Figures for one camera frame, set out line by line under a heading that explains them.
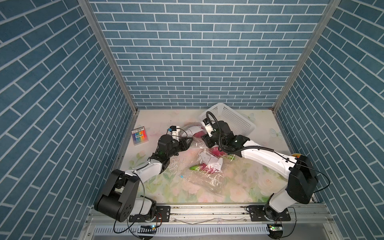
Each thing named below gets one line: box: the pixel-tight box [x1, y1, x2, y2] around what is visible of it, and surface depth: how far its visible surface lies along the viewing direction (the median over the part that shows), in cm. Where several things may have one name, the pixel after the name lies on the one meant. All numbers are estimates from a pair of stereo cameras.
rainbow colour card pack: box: [131, 126, 149, 146], surface depth 105 cm
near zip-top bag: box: [179, 146, 234, 197], surface depth 84 cm
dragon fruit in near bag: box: [189, 163, 221, 174], surface depth 84 cm
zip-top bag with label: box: [181, 125, 211, 151], surface depth 88 cm
